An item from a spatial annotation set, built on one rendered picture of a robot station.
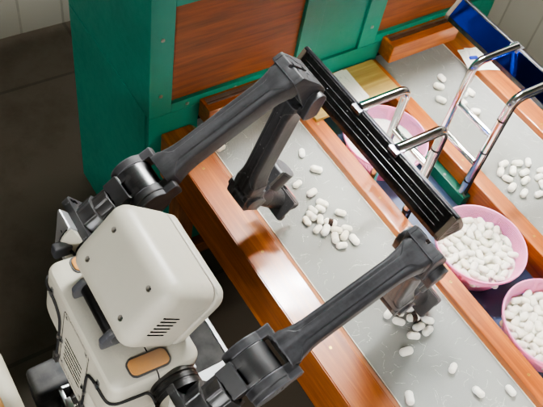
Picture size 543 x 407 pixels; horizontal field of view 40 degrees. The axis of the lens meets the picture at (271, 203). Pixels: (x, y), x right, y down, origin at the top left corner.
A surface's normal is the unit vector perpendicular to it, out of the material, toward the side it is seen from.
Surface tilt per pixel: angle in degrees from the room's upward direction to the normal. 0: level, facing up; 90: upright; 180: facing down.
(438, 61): 0
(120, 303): 48
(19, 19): 90
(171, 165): 28
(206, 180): 0
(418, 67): 0
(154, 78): 90
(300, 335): 18
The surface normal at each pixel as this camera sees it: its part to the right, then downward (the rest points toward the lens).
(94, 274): -0.52, -0.14
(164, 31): 0.54, 0.72
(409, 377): 0.14, -0.60
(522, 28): -0.84, 0.35
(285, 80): -0.17, -0.26
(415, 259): 0.02, -0.37
